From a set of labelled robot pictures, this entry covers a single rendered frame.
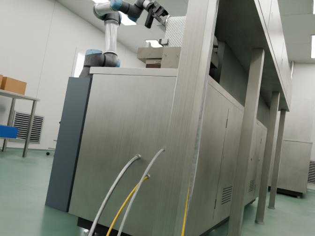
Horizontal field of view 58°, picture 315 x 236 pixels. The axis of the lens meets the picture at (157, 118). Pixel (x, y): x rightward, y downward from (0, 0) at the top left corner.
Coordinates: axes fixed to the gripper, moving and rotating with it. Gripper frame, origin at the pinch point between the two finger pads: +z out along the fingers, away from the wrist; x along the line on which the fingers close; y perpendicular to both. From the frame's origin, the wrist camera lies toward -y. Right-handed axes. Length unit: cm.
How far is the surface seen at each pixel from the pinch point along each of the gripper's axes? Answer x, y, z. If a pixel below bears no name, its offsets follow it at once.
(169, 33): -8.1, -0.8, 10.1
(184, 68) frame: -85, -4, 75
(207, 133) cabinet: -15, -22, 72
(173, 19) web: -7.5, 6.1, 4.9
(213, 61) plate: -19, 5, 49
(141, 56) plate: -27.8, -19.6, 20.5
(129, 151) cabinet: -34, -54, 58
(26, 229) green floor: -46, -120, 53
